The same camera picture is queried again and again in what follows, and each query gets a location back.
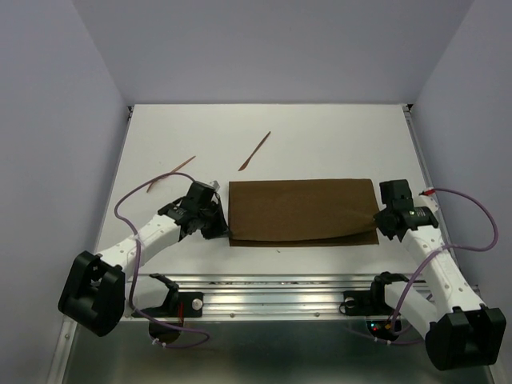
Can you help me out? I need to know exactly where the brown cloth napkin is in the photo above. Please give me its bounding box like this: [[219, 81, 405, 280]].
[[228, 179, 379, 247]]

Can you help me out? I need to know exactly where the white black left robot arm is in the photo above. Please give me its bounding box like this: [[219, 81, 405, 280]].
[[58, 182, 230, 337]]

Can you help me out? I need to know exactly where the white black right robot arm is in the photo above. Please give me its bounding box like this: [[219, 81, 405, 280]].
[[368, 179, 506, 370]]

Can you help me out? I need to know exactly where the brown wooden fork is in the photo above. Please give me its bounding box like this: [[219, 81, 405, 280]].
[[146, 155, 197, 193]]

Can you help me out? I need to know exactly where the brown wooden knife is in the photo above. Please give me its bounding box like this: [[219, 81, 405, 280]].
[[238, 131, 271, 172]]

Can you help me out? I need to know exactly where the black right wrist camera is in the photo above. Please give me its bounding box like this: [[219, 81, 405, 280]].
[[379, 179, 414, 210]]

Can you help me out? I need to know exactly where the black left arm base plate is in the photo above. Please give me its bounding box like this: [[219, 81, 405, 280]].
[[139, 291, 204, 318]]

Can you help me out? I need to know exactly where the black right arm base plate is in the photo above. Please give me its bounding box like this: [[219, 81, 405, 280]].
[[338, 290, 378, 316]]

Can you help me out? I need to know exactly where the aluminium rail frame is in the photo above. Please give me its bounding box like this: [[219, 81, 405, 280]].
[[47, 103, 497, 384]]

